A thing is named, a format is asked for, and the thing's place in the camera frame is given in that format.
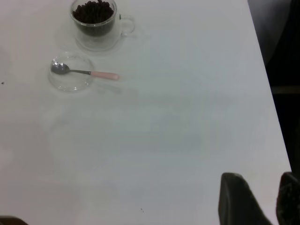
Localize metal spoon with pink handle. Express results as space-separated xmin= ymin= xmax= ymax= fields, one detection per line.
xmin=50 ymin=62 xmax=120 ymax=81

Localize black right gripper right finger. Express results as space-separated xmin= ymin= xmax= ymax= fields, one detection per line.
xmin=275 ymin=171 xmax=300 ymax=225

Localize dark coffee beans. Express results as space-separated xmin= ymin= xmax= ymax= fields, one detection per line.
xmin=72 ymin=0 xmax=113 ymax=36

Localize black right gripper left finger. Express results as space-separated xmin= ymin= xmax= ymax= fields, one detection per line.
xmin=217 ymin=172 xmax=272 ymax=225

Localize clear glass cup with handle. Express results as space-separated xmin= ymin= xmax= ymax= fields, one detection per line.
xmin=69 ymin=0 xmax=136 ymax=52

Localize clear glass lid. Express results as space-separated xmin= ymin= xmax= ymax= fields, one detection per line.
xmin=48 ymin=52 xmax=95 ymax=94

